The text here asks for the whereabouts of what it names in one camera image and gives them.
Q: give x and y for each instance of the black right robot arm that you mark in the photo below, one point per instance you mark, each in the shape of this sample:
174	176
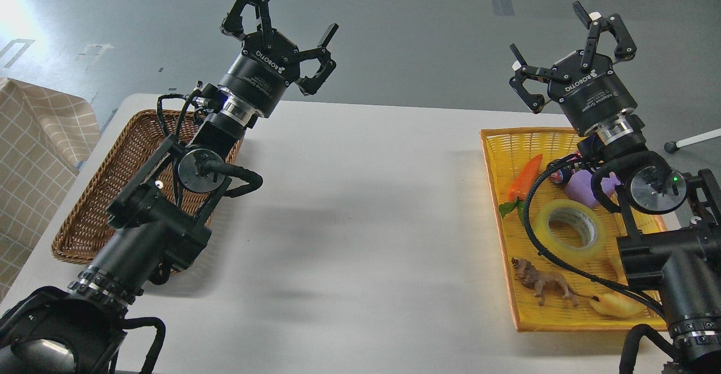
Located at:
669	251

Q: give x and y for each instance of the brown toy lion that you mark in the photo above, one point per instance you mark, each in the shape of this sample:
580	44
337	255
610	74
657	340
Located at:
539	281

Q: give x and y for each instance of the purple foam block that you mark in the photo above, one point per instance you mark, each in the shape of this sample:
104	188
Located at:
578	188

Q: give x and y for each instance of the white leg with black foot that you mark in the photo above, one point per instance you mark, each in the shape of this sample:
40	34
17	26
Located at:
673	146

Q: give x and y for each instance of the brown wicker basket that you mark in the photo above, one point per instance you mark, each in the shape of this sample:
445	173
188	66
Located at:
85	230

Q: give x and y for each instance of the yellow tape roll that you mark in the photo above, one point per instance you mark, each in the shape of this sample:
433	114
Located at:
571	231

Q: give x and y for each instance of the small dark can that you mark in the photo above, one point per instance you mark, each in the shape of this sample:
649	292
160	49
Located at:
561	177

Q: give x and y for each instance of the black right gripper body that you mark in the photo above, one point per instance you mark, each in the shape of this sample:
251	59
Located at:
588	98

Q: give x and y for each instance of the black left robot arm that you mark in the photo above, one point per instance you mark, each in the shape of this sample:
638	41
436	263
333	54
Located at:
160	216

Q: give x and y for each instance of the toy croissant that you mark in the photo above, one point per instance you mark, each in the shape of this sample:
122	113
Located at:
613	303

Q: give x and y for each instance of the beige checkered cloth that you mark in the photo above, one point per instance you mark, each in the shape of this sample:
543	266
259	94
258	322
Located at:
45	136

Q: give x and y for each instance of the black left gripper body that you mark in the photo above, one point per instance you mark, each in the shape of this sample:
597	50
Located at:
261	75

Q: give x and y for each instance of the orange toy carrot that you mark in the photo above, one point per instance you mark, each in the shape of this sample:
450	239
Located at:
520	187

